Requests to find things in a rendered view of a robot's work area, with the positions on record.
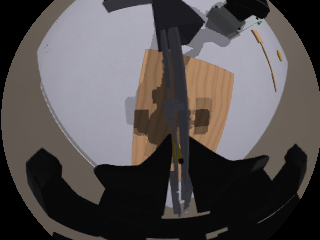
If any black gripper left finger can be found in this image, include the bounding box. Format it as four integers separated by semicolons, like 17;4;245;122
93;133;172;216

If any wooden board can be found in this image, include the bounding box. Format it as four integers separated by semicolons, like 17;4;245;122
131;48;235;165

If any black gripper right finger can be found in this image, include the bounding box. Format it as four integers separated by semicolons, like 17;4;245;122
188;136;269;213

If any tan wooden spatula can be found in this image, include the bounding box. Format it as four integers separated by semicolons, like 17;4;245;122
251;29;277;92

